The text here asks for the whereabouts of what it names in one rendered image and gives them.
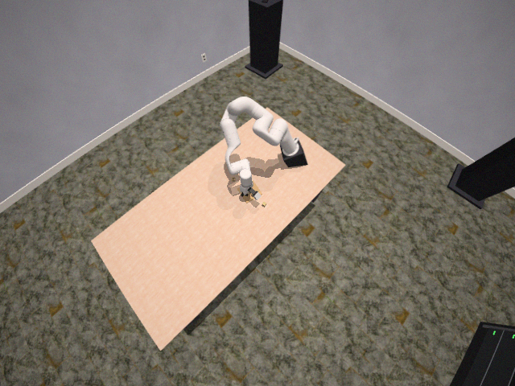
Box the tan flat mat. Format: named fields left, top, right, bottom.
left=237, top=180, right=262, bottom=203

